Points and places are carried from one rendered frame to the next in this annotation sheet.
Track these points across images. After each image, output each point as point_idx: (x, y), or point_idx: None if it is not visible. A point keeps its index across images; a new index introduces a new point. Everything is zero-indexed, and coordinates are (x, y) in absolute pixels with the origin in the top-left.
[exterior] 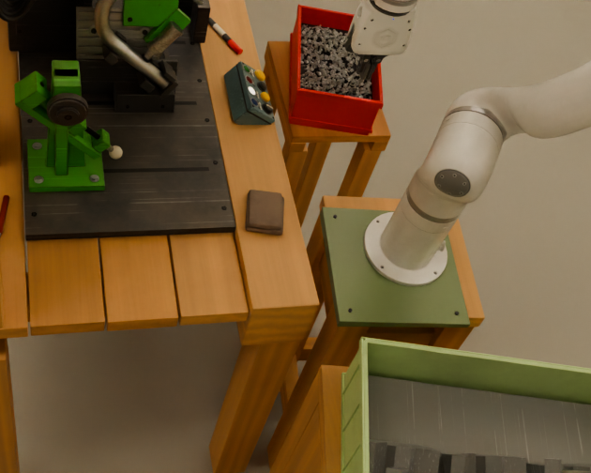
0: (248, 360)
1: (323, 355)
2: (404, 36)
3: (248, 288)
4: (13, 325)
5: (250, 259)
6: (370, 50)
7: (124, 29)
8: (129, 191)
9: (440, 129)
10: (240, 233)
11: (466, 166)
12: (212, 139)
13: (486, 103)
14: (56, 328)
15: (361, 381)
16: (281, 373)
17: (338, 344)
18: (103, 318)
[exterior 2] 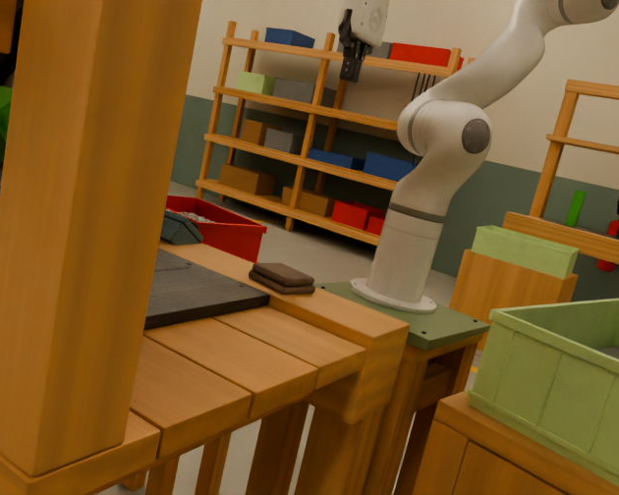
0: (328, 482)
1: (389, 435)
2: (384, 23)
3: (345, 327)
4: (136, 434)
5: (316, 309)
6: (366, 32)
7: None
8: None
9: (422, 118)
10: (281, 297)
11: (482, 114)
12: (164, 252)
13: (438, 95)
14: (196, 423)
15: (543, 331)
16: (362, 484)
17: (405, 406)
18: (247, 391)
